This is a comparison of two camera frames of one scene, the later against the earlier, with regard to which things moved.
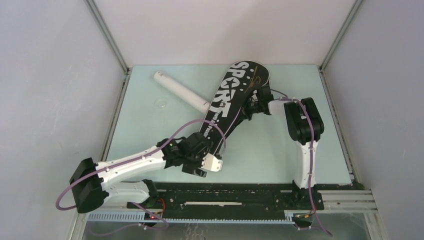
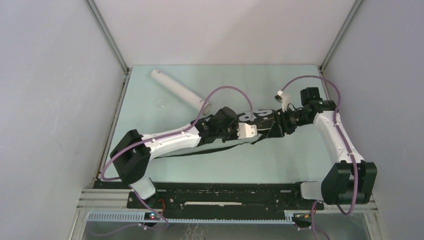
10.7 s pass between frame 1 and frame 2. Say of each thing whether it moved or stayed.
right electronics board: stayed
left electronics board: stayed
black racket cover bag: moved
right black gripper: moved
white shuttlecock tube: stayed
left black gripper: moved
